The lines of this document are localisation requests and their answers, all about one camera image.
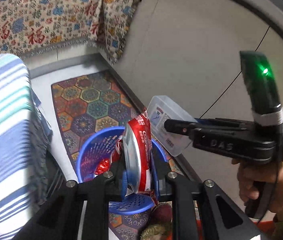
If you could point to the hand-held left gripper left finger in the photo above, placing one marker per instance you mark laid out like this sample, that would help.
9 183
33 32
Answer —
121 183

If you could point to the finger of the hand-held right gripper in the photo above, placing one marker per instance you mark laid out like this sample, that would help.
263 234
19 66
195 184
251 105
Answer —
179 127
219 122

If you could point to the blue striped tablecloth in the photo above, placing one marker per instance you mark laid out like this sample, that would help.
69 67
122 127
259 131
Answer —
6 130

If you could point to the red white snack packet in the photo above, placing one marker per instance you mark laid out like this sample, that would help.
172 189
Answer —
139 155

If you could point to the hexagon patterned floor mat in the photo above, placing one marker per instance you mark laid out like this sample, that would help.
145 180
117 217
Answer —
94 105

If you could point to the red foil wrapper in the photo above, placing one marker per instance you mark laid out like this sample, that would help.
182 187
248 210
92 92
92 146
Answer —
102 166

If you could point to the orange plastic stool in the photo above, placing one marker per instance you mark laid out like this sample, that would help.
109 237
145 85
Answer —
265 227

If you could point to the grey kitchen cabinet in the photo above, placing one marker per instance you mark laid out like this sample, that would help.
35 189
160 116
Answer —
194 55

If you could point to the clear plastic box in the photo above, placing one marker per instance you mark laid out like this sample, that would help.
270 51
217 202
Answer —
161 107

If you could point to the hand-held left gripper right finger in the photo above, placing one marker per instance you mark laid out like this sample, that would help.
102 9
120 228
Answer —
166 187

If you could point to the narrow printed cloth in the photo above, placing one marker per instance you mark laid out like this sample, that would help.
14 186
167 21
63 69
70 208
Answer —
116 17

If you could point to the furry slipper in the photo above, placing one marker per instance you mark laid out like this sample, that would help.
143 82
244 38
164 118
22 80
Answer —
161 213

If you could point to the large printed cloth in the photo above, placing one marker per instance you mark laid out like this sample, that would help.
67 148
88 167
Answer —
31 17

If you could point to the blue plastic wastebasket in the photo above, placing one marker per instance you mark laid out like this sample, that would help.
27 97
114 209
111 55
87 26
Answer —
94 140

